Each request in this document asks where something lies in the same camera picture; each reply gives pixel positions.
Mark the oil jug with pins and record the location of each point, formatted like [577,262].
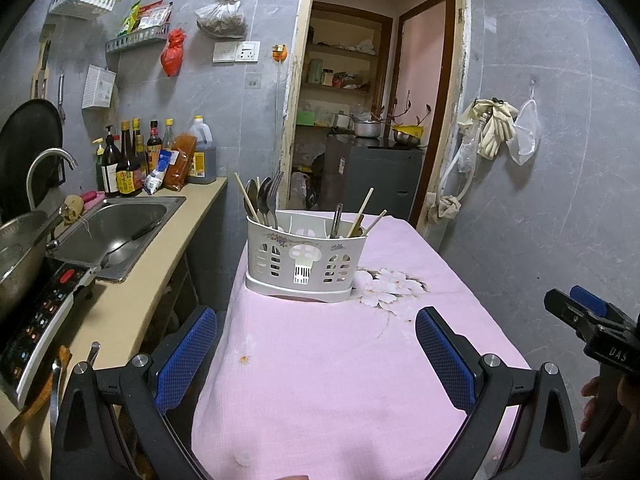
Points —
[202,155]

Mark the white wall box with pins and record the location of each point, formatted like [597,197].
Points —
[98,86]

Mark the blue white packet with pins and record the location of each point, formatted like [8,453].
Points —
[159,175]

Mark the wooden cutting board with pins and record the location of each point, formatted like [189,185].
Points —
[42,65]

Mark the green snack packet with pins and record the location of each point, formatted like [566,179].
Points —
[130,20]

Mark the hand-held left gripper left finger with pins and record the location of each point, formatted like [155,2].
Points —
[185,355]

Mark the white jar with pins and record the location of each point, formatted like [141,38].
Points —
[328,77]

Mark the soy sauce bottle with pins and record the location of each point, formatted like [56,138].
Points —
[129,175]

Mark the red snack packet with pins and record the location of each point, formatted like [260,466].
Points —
[155,16]

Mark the pink floral tablecloth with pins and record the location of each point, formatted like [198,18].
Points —
[325,385]

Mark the large steel pot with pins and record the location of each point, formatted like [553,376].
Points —
[15,260]

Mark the yellow packet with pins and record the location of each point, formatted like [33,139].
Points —
[412,129]

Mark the loofah scrubber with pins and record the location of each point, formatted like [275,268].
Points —
[72,210]

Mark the dark pump bottle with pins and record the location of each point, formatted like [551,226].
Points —
[111,170]

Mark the white wall socket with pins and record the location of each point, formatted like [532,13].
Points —
[248,52]

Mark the clear bottle yellow cap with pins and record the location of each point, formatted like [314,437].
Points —
[168,137]

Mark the white wall basket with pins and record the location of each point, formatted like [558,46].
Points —
[82,0]

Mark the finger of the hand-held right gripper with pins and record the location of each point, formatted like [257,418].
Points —
[590,300]
[565,307]

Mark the black spatula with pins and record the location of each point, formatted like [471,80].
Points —
[130,242]

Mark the cream door frame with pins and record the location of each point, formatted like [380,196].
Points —
[295,85]

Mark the beige rag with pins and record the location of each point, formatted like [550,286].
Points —
[446,206]

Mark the wooden shelf unit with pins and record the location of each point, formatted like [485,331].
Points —
[340,50]

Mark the red plant twigs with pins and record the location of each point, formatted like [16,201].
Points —
[405,110]

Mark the small steel pot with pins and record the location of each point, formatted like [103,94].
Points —
[367,129]

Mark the orange spice bag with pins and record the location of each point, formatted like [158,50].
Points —
[181,162]

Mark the red plastic bag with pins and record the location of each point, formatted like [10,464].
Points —
[173,55]

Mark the slim steel spoon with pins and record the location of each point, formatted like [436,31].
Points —
[336,220]

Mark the steel bowl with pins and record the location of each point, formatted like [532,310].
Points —
[407,137]

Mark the white plastic bag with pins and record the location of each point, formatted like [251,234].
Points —
[300,190]

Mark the steel sink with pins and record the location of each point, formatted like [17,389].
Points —
[115,230]

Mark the clear plastic bag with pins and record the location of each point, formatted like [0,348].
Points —
[466,152]

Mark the small steel spoon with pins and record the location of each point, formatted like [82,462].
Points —
[250,200]

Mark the steel faucet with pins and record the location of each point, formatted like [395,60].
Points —
[42,160]

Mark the clear bag of dried goods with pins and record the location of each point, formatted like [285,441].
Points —
[220,20]

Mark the steel peeler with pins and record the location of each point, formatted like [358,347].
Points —
[61,95]

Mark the black wok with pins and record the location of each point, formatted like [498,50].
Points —
[30,135]

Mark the cream rubber gloves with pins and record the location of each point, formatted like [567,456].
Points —
[495,130]

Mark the white utensil holder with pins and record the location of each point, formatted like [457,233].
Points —
[300,260]

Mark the large steel spoon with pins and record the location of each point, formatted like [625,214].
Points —
[265,195]

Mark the green soap bottle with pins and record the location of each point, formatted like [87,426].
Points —
[99,170]

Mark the induction cooker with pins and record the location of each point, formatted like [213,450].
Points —
[35,330]

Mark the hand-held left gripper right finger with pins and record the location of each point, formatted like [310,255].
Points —
[445,355]

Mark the white wall switch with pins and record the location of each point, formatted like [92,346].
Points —
[225,52]

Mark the person's right hand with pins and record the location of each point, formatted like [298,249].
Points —
[590,400]

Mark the green box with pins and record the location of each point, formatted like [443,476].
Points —
[305,117]

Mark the beige kitchen counter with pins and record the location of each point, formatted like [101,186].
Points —
[165,270]

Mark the grey washing machine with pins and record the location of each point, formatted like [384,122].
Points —
[370,175]

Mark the grey wall shelf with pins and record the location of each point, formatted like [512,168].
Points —
[137,37]

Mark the dark sauce bottle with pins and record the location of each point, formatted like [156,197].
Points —
[154,142]
[140,145]

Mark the white mesh bag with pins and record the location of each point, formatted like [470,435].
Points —
[525,135]

